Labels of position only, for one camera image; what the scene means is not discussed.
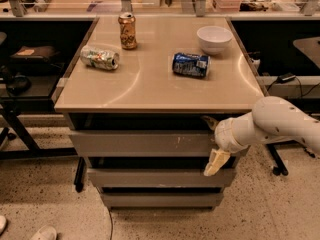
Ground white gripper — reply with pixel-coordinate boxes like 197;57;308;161
201;115;248;176

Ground grey top drawer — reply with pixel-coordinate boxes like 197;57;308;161
70;130;218;158

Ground grey drawer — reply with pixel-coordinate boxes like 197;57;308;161
70;130;218;158
100;193;223;208
87;169;235;188

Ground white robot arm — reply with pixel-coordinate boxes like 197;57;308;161
203;96;320;176

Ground beige top drawer cabinet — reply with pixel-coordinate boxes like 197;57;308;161
55;15;263;195

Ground grey bottom drawer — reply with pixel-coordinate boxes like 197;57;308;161
100;193;223;208

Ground grey middle drawer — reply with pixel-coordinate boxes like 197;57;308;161
87;169;235;188

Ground black table leg right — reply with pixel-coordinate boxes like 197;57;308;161
266;144;289;176

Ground crushed blue soda can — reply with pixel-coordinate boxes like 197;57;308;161
172;52;210;78

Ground black power adapter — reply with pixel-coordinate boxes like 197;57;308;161
276;73;296;83

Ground white ceramic bowl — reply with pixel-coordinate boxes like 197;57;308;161
197;26;233;55

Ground crushed green white can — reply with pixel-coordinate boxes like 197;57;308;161
80;45;120;70

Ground upright gold soda can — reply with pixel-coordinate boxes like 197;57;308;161
118;12;137;49

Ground white slipper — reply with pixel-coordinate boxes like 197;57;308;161
30;225;57;240

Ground black headphones on shelf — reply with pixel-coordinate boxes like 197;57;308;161
6;75;31;95

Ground black bag on shelf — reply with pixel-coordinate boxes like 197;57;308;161
10;46;60;63

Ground white shoe tip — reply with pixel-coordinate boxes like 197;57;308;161
0;215;7;235

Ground black cable on floor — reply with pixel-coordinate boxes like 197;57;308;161
107;207;114;240

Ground black table frame left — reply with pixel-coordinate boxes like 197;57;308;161
0;100;85;193

